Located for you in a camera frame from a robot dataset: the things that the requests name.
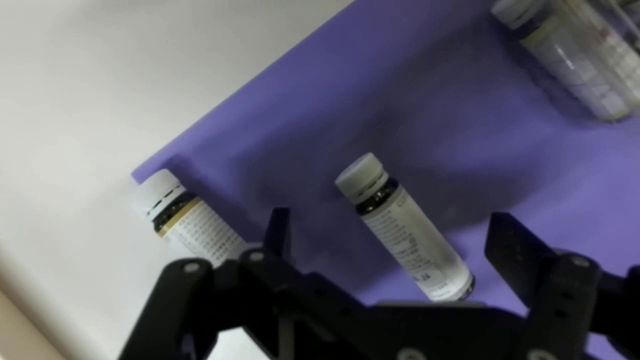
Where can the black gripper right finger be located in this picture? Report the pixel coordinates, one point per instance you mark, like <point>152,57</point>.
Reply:
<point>567,295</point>

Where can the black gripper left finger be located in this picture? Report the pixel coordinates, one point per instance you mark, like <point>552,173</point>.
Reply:
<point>283,310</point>

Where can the white-capped bottle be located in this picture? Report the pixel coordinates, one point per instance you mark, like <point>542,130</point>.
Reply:
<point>405,230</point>

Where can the white-capped bottle placemat edge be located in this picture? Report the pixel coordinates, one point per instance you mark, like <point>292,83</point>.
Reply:
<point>178,214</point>

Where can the purple placemat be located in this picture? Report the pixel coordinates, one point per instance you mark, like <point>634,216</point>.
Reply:
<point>453,106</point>

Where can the bottle in clear container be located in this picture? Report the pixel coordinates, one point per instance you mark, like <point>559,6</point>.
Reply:
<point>572,43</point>

